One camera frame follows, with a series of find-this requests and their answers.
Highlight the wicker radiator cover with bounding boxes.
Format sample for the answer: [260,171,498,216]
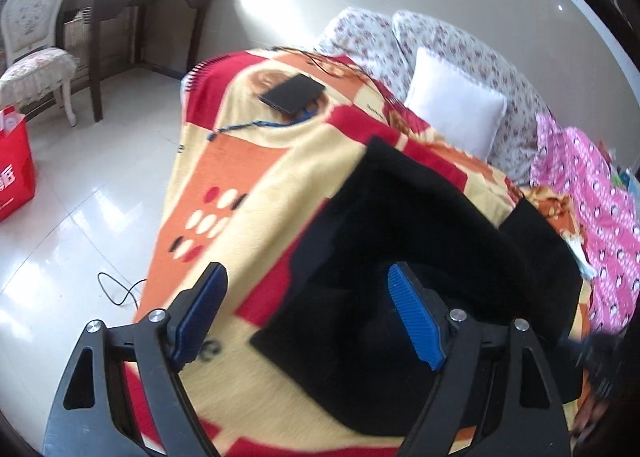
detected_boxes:
[62,0,141,82]

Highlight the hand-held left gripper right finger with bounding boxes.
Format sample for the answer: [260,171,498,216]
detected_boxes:
[387,261,573,457]

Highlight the pink printed cloth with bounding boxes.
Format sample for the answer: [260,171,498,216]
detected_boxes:
[530,112,640,338]

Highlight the black pants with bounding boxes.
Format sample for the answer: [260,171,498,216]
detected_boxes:
[250,136,586,440]

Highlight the printed fleece blanket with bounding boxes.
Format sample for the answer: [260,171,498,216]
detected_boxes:
[122,49,593,457]

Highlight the white upholstered chair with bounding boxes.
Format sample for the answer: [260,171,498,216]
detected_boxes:
[0,0,78,128]

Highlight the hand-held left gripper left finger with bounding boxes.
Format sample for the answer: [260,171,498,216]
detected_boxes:
[42,261,231,457]

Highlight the floral sofa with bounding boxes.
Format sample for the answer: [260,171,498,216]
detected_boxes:
[312,7,556,188]

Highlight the red shopping bag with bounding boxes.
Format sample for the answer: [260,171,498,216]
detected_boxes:
[0,106,37,222]

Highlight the black tablet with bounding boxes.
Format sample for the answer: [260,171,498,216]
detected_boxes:
[259,74,326,116]

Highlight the light blue face mask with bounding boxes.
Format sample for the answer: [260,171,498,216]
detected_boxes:
[562,229,597,280]

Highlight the black floor cable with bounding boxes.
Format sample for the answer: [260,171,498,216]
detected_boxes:
[97,272,148,309]

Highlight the white pillow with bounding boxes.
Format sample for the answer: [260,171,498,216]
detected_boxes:
[402,47,508,160]

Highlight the blue cable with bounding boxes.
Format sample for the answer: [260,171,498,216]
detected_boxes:
[209,104,321,142]

